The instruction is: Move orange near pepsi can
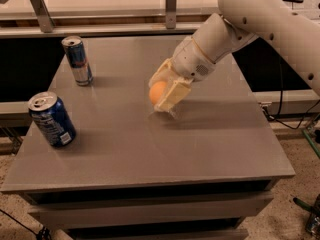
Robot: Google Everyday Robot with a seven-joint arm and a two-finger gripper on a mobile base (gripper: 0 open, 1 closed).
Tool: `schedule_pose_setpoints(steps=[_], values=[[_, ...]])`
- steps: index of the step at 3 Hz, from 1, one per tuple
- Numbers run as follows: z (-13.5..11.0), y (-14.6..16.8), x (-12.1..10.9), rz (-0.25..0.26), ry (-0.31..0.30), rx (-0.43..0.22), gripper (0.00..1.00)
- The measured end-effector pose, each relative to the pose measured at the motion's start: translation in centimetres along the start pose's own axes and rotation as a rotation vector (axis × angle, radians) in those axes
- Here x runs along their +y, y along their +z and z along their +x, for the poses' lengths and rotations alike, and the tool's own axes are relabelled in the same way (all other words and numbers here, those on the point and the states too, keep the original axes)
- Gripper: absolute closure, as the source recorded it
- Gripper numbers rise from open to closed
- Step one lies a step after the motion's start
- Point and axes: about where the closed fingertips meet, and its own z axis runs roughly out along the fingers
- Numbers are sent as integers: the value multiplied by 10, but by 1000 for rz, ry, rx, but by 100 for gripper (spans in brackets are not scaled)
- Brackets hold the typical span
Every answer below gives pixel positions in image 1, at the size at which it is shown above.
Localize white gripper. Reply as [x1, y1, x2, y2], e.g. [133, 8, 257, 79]
[148, 36, 216, 116]

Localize orange fruit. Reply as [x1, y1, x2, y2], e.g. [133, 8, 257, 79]
[149, 81, 167, 105]

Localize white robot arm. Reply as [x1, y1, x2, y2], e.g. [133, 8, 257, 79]
[149, 0, 320, 112]

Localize red bull can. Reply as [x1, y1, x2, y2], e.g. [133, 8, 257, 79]
[61, 36, 93, 86]

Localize blue pepsi can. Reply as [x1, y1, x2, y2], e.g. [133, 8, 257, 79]
[28, 91, 76, 148]

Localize grey drawer cabinet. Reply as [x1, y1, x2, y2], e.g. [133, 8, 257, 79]
[2, 36, 294, 240]

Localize grey counter shelf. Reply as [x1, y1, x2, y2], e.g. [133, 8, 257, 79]
[0, 0, 219, 39]

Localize green tool bottom right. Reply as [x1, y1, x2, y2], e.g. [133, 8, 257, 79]
[293, 194, 320, 240]

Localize middle metal bracket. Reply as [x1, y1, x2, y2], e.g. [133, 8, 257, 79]
[165, 0, 177, 29]

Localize metal bracket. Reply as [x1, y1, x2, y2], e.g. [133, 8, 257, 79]
[165, 0, 177, 29]
[29, 0, 54, 33]

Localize black cable right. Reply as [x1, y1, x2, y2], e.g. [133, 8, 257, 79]
[263, 58, 320, 130]

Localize black cable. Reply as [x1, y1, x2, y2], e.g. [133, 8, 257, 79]
[0, 208, 53, 240]
[263, 58, 320, 130]

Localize left metal bracket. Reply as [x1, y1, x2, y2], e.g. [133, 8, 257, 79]
[29, 0, 54, 33]

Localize black cable bottom left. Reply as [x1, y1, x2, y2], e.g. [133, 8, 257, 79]
[0, 208, 53, 240]

